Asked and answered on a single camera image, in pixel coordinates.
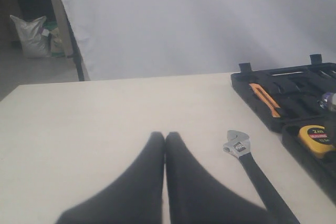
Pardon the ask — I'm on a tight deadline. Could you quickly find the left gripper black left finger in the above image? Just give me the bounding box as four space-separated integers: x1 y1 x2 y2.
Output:
57 132 165 223

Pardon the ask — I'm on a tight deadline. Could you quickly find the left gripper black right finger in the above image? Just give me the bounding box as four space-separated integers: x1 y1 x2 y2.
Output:
165 132 270 223

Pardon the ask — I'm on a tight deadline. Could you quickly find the electrical tape roll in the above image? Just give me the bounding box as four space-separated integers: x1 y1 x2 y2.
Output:
319 92 336 111

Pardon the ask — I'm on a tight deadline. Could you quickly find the black plastic tool case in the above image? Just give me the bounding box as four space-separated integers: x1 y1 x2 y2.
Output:
230 54 335 200

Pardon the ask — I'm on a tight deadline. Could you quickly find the orange utility knife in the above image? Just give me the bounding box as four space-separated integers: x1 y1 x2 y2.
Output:
249 83 281 118

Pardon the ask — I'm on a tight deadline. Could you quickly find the yellow measuring tape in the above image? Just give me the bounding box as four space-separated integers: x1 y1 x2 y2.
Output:
298 125 335 159

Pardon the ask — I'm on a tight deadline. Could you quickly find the black backdrop stand pole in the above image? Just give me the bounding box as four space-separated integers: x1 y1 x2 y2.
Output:
68 21 85 81

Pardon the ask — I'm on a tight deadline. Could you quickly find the green printed bag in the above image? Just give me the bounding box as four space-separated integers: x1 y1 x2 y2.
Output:
44 22 65 58

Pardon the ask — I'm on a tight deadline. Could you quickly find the white backdrop cloth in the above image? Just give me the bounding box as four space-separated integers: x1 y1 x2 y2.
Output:
62 0 335 80

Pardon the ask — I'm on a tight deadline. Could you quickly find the white woven sack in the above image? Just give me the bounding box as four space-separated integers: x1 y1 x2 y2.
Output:
10 15 51 59

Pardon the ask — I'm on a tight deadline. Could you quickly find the adjustable wrench black handle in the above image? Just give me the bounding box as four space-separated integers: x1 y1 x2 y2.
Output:
223 130 299 223

